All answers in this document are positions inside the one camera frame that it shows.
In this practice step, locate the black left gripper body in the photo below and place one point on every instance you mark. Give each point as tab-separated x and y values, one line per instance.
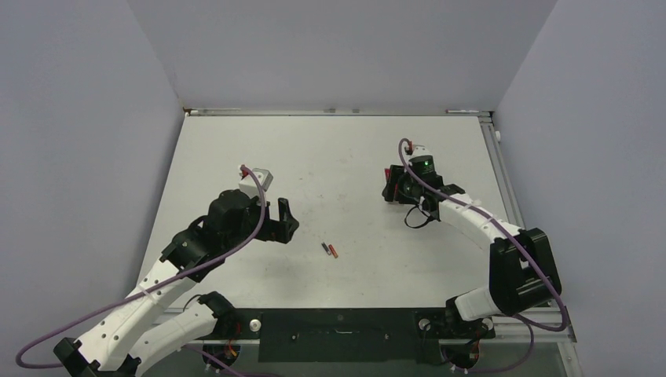
272	229

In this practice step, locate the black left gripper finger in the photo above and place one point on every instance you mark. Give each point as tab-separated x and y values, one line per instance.
284	209
290	228

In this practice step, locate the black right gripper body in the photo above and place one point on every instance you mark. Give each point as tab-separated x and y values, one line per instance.
408	189

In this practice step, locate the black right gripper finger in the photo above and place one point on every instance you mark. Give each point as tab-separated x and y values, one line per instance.
391	174
388	194

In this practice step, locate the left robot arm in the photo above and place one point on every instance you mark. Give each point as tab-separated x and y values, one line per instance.
125	342

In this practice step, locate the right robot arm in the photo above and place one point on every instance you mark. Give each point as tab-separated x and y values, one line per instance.
522	271

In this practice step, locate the black battery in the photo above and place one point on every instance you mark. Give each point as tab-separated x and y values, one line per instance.
326	248

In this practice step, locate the red orange battery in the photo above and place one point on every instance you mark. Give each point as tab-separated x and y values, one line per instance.
332	251

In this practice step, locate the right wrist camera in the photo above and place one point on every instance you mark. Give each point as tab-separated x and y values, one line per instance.
413	150

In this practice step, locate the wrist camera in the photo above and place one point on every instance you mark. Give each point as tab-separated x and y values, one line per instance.
413	150
255	180

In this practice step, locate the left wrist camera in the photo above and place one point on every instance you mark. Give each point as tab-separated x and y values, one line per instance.
255	180

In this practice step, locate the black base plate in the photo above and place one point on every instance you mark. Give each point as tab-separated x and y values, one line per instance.
422	335

